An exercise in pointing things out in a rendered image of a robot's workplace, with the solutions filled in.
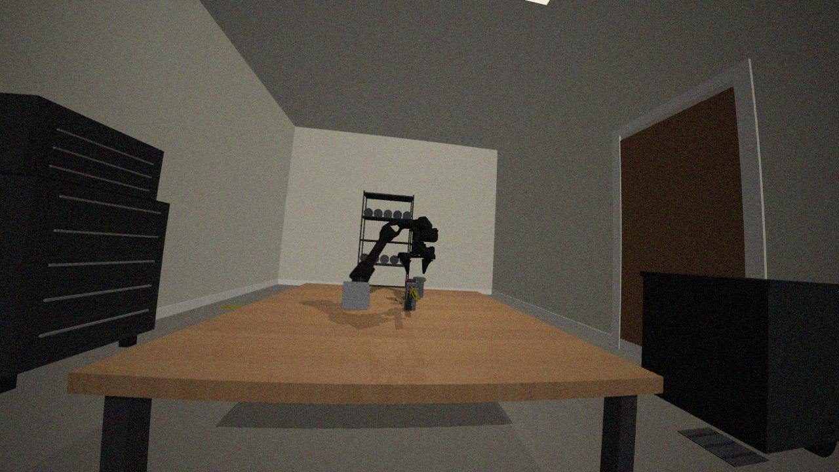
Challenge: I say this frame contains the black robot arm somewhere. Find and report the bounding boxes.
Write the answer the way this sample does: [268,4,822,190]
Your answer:
[349,216,438,283]

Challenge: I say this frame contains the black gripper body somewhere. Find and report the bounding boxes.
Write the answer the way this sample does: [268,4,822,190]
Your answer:
[397,241,435,260]

